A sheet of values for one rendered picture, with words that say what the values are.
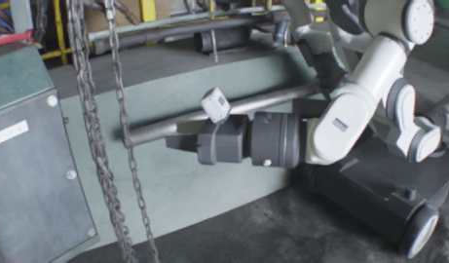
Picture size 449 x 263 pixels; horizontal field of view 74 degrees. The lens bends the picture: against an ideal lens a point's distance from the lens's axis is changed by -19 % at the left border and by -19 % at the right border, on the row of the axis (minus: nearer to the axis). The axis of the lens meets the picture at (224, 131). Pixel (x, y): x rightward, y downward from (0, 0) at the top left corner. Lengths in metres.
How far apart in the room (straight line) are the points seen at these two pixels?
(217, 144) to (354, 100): 0.22
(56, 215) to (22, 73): 0.26
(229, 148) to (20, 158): 0.34
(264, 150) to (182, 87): 0.63
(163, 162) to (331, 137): 0.77
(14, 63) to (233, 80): 0.81
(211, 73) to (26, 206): 0.77
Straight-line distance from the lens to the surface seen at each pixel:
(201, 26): 1.11
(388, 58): 0.60
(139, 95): 1.08
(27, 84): 0.58
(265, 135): 0.54
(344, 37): 1.03
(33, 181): 0.60
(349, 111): 0.53
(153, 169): 1.20
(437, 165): 1.59
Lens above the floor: 0.93
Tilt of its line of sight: 27 degrees down
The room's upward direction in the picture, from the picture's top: 3 degrees counter-clockwise
